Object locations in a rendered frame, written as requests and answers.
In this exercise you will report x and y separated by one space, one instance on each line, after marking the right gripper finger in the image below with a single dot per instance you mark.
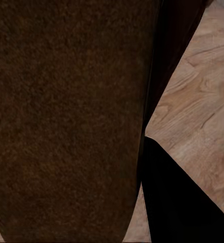
178 211

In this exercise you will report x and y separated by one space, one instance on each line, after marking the sandal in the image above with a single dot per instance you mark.
79 82

